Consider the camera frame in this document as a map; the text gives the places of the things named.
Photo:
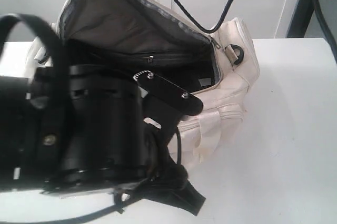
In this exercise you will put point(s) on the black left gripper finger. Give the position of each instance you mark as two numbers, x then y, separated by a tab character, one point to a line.
169	186

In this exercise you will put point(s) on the cream fabric duffel bag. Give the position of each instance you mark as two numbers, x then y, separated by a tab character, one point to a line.
144	35

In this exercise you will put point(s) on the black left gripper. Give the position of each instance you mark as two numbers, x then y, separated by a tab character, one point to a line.
106	143

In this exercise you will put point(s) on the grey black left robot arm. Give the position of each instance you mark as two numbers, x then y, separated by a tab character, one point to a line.
31	116

